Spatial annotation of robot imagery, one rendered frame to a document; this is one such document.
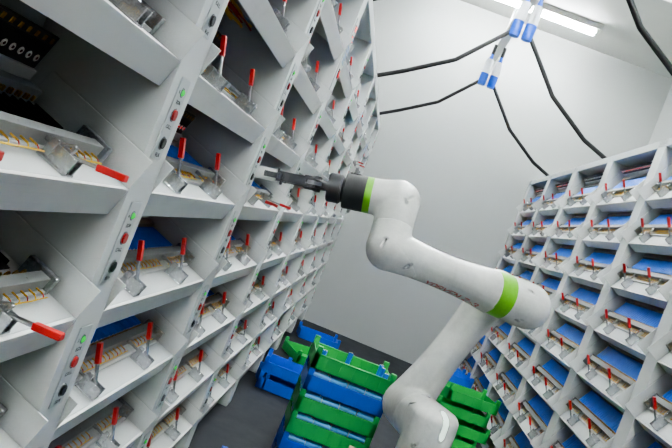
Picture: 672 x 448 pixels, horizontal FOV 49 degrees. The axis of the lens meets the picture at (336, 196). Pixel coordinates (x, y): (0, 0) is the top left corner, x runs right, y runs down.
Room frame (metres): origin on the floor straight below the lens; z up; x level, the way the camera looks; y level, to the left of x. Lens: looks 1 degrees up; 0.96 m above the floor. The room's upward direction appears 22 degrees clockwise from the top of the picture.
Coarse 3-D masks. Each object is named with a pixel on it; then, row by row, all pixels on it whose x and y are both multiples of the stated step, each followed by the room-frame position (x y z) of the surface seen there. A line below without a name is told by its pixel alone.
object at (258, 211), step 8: (264, 184) 2.39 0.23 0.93; (272, 184) 2.39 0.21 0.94; (248, 192) 1.78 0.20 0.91; (272, 192) 2.39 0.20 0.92; (280, 192) 2.39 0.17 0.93; (272, 200) 2.39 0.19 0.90; (280, 200) 2.39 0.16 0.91; (248, 208) 1.88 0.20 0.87; (256, 208) 1.98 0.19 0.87; (264, 208) 2.10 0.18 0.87; (272, 208) 2.28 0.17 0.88; (280, 208) 2.39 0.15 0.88; (240, 216) 1.86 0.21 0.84; (248, 216) 1.97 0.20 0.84; (256, 216) 2.08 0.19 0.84; (264, 216) 2.21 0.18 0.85; (272, 216) 2.35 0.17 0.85
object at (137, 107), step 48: (192, 0) 0.99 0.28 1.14; (96, 48) 1.00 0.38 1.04; (192, 48) 1.02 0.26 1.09; (96, 96) 1.00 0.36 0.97; (144, 96) 1.00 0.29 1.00; (144, 144) 0.99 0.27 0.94; (144, 192) 1.06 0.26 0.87; (48, 240) 1.00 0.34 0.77; (96, 240) 0.99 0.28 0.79; (48, 384) 0.99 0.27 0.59; (48, 432) 1.06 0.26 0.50
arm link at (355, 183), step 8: (352, 176) 1.82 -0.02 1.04; (360, 176) 1.83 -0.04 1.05; (344, 184) 1.81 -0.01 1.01; (352, 184) 1.80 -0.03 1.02; (360, 184) 1.80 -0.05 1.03; (344, 192) 1.80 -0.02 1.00; (352, 192) 1.80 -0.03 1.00; (360, 192) 1.80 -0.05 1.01; (344, 200) 1.81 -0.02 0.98; (352, 200) 1.81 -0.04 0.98; (360, 200) 1.80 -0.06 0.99; (344, 208) 1.84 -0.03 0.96; (352, 208) 1.83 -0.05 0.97; (360, 208) 1.82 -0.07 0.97
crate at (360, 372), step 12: (312, 348) 2.71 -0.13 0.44; (324, 348) 2.76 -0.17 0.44; (312, 360) 2.58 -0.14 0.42; (324, 360) 2.57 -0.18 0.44; (336, 360) 2.57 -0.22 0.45; (360, 360) 2.78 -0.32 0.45; (336, 372) 2.57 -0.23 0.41; (348, 372) 2.58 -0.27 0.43; (360, 372) 2.58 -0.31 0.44; (372, 372) 2.78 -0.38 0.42; (384, 372) 2.77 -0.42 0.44; (360, 384) 2.58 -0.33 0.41; (372, 384) 2.58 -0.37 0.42; (384, 384) 2.59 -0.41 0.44
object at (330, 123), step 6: (330, 96) 2.48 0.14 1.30; (324, 114) 2.56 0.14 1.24; (330, 114) 2.90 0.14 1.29; (324, 120) 2.65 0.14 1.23; (330, 120) 2.76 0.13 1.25; (336, 120) 3.08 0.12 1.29; (324, 126) 2.74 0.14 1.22; (330, 126) 2.86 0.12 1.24; (336, 126) 3.08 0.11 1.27; (330, 132) 2.97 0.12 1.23
